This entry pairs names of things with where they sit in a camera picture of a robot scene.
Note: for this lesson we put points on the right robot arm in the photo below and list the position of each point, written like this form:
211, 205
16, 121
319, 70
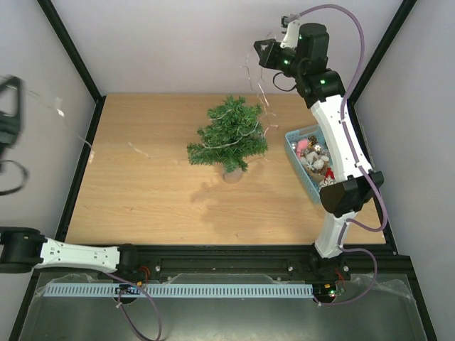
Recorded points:
302, 55

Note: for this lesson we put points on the light blue cable duct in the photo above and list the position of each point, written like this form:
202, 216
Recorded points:
110, 290

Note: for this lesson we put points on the light blue plastic basket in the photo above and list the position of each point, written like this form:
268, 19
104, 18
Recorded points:
310, 168

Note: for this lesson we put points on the red reindeer ornament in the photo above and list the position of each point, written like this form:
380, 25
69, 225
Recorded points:
329, 173

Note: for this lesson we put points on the clear string lights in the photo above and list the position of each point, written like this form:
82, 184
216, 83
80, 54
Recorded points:
182, 128

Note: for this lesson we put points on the small green christmas tree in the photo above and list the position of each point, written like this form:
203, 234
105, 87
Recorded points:
234, 134

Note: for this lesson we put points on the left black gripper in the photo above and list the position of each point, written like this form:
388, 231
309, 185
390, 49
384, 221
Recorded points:
8, 121

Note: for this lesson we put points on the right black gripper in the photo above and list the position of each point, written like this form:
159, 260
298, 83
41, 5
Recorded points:
274, 57

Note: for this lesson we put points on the black aluminium frame rail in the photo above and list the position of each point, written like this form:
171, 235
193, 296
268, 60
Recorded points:
289, 263

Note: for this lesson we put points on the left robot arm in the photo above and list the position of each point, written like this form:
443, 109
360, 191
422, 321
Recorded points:
26, 249

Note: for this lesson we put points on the pink fluffy ornament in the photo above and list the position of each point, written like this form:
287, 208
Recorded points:
302, 147

